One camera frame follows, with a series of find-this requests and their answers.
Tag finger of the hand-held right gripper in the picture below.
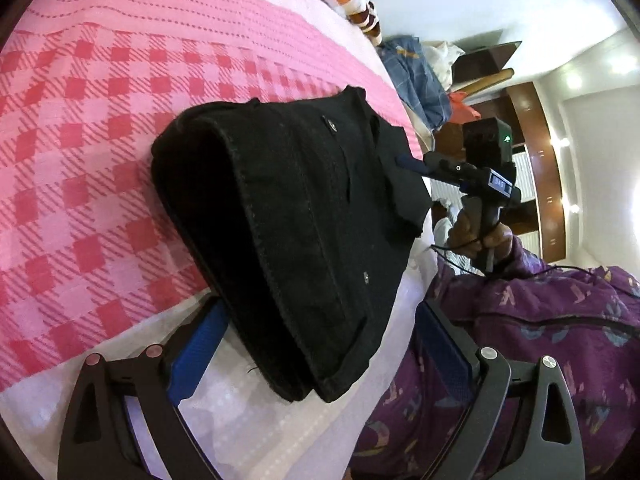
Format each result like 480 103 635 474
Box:
395 151 478 187

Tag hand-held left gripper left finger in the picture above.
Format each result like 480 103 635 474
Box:
57 296 231 480

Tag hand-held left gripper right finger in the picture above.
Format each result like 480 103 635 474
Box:
415 299 586 480

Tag black pants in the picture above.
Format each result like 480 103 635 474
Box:
150 86 433 403

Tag person's right forearm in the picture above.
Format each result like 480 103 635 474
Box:
482 232 640 326

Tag person's right hand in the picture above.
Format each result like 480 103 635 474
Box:
446 206 513 266

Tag orange cloth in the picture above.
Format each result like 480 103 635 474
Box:
447 87 482 123

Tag brown wooden wardrobe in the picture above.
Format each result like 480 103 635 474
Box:
502 80 568 267

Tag wooden stick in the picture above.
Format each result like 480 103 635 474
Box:
462 67 516 97

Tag person's purple printed clothing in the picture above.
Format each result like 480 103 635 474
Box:
347 260 640 480

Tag dark brown box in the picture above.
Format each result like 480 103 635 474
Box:
450 40 523 92

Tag blue jeans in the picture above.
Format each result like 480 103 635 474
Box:
377 35 451 131

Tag white cloth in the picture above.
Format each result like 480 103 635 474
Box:
422 40 466 81

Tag pink checked bedsheet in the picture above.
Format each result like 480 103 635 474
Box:
0 0 441 480

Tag thin black cable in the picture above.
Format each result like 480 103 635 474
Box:
431 244 640 302

